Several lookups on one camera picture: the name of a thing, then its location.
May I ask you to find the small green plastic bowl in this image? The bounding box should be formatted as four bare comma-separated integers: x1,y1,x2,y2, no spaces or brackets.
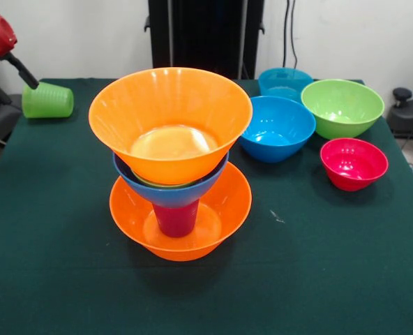
133,170,200,189

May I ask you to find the purple plastic cup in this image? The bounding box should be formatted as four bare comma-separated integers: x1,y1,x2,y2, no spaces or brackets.
152,201,200,239

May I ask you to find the dark green table cloth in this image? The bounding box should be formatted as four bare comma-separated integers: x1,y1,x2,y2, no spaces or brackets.
0,77,413,335

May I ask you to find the black stand base with knob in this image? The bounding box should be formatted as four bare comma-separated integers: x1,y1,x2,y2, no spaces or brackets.
387,87,413,140

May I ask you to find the green plastic cup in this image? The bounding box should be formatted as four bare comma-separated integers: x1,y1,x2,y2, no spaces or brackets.
21,82,75,119

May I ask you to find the large green plastic bowl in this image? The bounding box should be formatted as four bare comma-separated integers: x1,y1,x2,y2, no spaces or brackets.
300,79,386,140

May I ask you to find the small translucent blue bowl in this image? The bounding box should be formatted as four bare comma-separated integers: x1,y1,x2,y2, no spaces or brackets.
257,67,314,103

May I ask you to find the black hanging cable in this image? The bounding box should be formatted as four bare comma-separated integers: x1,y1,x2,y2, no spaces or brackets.
285,0,299,70

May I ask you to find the blue plastic bowl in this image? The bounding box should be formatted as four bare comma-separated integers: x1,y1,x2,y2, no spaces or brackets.
238,96,317,164
112,151,230,209

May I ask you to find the small pink plastic bowl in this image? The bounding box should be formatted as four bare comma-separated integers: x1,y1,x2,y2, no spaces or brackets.
320,137,389,193

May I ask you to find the large orange plastic bowl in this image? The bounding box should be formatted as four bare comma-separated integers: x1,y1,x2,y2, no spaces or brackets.
89,67,254,186
109,162,253,262

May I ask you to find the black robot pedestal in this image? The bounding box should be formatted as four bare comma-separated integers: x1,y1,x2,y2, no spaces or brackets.
144,0,266,80

